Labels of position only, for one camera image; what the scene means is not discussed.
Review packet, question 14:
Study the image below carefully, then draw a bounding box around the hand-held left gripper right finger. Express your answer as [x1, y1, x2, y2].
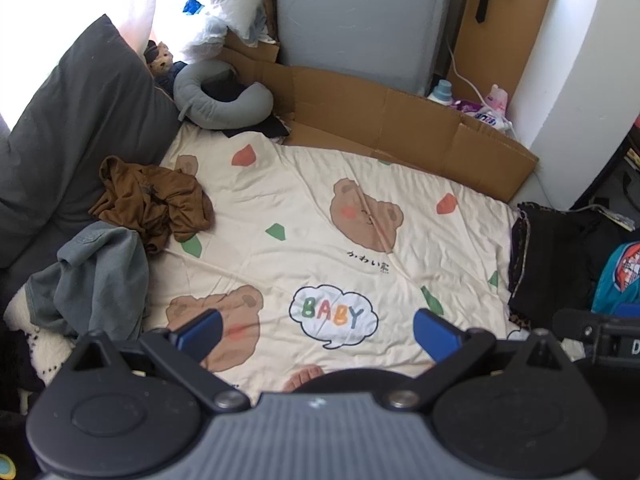
[387, 309, 567, 410]

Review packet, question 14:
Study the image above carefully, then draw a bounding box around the dark grey pillow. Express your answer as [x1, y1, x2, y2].
[0, 14, 181, 271]

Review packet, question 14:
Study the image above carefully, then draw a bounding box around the person's foot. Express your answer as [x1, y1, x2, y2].
[282, 364, 326, 392]

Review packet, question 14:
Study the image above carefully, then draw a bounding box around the pink bottle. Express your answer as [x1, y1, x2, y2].
[482, 84, 510, 116]

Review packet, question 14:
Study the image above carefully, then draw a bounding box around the leopard print cloth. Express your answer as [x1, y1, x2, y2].
[507, 207, 537, 333]

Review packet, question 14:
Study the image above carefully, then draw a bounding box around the brown board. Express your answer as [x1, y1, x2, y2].
[447, 0, 558, 106]

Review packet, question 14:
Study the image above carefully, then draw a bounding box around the pale pink hanging garment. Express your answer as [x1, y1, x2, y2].
[107, 0, 161, 66]

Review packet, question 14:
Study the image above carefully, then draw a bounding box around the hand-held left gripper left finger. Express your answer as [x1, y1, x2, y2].
[74, 309, 251, 410]

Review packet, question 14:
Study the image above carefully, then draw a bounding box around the small stuffed toy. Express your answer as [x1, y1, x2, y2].
[144, 40, 188, 93]

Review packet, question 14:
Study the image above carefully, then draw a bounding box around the black clothes pile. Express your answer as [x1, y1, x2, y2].
[507, 201, 631, 328]

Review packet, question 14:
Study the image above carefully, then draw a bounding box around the white fluffy cloth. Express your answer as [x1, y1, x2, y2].
[2, 285, 76, 386]

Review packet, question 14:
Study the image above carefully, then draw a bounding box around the grey plastic-wrapped appliance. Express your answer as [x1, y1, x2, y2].
[275, 0, 456, 98]

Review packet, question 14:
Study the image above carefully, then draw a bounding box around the brown printed t-shirt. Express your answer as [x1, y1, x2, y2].
[89, 156, 216, 256]

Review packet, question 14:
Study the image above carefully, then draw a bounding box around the grey neck pillow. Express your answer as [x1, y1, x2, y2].
[172, 59, 275, 131]

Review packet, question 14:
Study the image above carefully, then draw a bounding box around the blue detergent bottle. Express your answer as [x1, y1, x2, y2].
[427, 79, 455, 107]

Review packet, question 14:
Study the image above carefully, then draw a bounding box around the cream bear print blanket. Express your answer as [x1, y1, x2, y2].
[142, 125, 523, 393]

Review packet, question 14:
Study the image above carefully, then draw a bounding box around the clear plastic bag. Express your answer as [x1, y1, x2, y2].
[177, 7, 231, 63]

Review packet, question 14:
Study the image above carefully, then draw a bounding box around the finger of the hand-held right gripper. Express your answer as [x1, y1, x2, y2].
[552, 308, 601, 343]

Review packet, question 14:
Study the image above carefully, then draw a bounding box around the grey-blue sweatshirt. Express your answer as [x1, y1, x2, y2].
[27, 222, 151, 341]

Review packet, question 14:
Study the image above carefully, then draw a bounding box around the blue printed bag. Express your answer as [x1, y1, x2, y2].
[590, 241, 640, 318]

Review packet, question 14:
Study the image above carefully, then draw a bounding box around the flattened cardboard sheet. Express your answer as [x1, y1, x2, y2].
[220, 35, 540, 206]

